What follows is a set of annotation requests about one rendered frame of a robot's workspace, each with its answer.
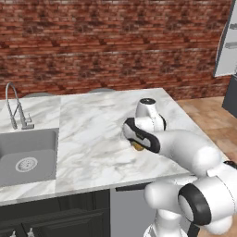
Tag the grey dishwasher front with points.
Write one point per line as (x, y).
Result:
(129, 213)

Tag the yellow-brown apple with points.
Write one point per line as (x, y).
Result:
(138, 147)

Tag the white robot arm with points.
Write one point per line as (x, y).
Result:
(191, 148)

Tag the silver spring tap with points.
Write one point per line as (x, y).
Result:
(13, 108)

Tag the grey round stool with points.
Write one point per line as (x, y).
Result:
(102, 90)
(38, 94)

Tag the dark cupboard run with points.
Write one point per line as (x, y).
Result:
(61, 216)

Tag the grey sink basin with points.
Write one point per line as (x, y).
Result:
(27, 154)

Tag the grey fridge door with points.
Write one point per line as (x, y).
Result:
(227, 37)

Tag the dark fridge body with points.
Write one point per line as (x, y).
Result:
(231, 95)

